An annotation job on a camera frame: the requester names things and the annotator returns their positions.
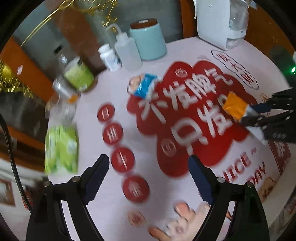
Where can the green tissue pack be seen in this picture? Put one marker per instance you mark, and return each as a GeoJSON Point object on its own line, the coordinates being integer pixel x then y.
{"type": "Point", "coordinates": [61, 150]}

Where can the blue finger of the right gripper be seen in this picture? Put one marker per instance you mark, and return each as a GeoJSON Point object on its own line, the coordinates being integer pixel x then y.
{"type": "Point", "coordinates": [258, 120]}
{"type": "Point", "coordinates": [264, 107]}

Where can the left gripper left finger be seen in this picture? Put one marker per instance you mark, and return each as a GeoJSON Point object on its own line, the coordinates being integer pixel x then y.
{"type": "Point", "coordinates": [92, 178]}

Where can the green label plastic bottle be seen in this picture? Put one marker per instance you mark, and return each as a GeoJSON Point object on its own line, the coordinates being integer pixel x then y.
{"type": "Point", "coordinates": [76, 72]}

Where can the small metal can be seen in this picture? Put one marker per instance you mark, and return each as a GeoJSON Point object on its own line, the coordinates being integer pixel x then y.
{"type": "Point", "coordinates": [64, 90]}

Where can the light blue canister brown lid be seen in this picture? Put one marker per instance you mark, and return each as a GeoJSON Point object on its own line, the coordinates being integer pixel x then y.
{"type": "Point", "coordinates": [149, 39]}

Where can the small blue white packet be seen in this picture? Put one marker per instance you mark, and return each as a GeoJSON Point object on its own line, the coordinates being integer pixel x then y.
{"type": "Point", "coordinates": [143, 85]}

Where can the wooden glass door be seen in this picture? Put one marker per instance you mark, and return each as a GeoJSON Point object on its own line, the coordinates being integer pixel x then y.
{"type": "Point", "coordinates": [40, 27]}

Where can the white squeeze wash bottle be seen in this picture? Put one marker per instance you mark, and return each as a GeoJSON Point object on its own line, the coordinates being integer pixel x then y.
{"type": "Point", "coordinates": [127, 50]}

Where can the white clear storage box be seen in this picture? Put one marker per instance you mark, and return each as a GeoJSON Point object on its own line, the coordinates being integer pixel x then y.
{"type": "Point", "coordinates": [222, 23]}

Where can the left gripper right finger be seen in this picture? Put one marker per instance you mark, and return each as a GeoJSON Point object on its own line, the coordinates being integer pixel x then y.
{"type": "Point", "coordinates": [205, 180]}

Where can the clear drinking glass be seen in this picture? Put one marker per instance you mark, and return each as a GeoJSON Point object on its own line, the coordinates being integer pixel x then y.
{"type": "Point", "coordinates": [59, 110]}

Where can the small white pill bottle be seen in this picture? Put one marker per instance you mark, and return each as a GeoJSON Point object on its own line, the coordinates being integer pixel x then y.
{"type": "Point", "coordinates": [109, 58]}

